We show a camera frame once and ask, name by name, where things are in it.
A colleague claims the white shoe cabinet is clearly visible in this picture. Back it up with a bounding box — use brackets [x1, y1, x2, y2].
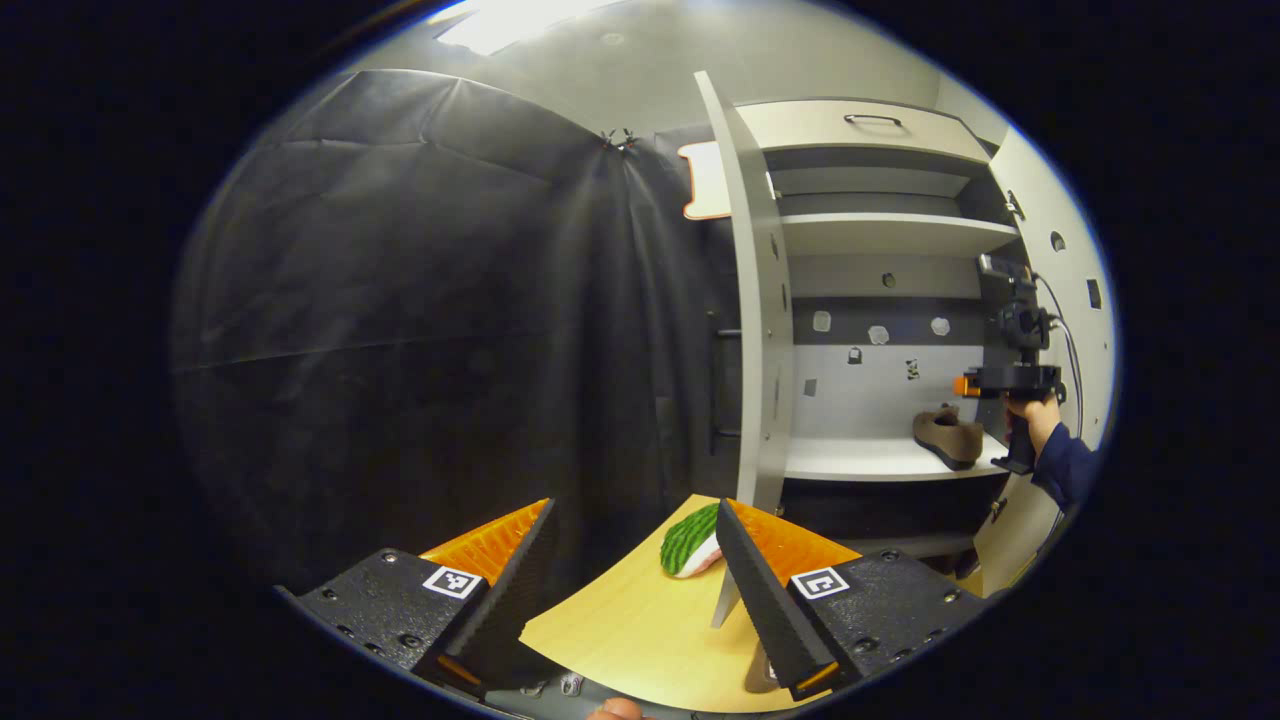
[693, 70, 1119, 631]

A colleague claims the black door handle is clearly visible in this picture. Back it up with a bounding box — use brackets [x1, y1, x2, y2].
[708, 310, 746, 453]

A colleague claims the green watermelon toy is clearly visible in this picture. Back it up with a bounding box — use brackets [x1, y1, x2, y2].
[659, 502, 724, 579]

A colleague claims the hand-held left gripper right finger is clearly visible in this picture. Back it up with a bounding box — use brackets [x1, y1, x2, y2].
[714, 498, 988, 704]

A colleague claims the ceiling light panel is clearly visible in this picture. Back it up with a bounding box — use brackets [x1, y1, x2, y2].
[428, 0, 626, 57]

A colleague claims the white cabinet shelf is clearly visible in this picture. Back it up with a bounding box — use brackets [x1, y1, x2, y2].
[780, 213, 1022, 259]

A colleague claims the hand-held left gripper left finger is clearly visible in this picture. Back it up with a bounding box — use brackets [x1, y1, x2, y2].
[275, 498, 558, 701]

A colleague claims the black cable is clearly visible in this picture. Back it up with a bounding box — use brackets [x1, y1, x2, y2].
[1034, 272, 1087, 443]

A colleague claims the white cabinet drawer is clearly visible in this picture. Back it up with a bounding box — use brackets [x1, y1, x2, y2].
[735, 98, 992, 167]

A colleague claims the black backdrop cloth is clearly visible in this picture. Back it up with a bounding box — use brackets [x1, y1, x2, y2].
[168, 68, 746, 613]

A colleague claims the white shoe cabinet door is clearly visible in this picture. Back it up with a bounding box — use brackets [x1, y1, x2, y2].
[693, 70, 793, 631]
[972, 125, 1119, 601]

